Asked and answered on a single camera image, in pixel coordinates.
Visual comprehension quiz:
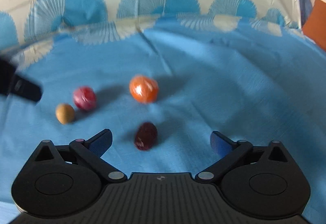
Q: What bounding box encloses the pink round candy fruit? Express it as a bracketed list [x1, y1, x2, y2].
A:
[73, 86, 97, 111]

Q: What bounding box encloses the dark red jujube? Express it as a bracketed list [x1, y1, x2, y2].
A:
[134, 122, 158, 151]

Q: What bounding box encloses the tan small round fruit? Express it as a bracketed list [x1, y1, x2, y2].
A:
[55, 104, 75, 125]

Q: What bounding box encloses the orange wrapped fruit upper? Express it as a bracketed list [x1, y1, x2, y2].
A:
[129, 75, 159, 104]

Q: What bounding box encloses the blue patterned cloth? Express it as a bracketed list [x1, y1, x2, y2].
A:
[1, 0, 325, 223]

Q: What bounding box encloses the orange cushion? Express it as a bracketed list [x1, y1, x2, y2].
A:
[302, 0, 326, 50]

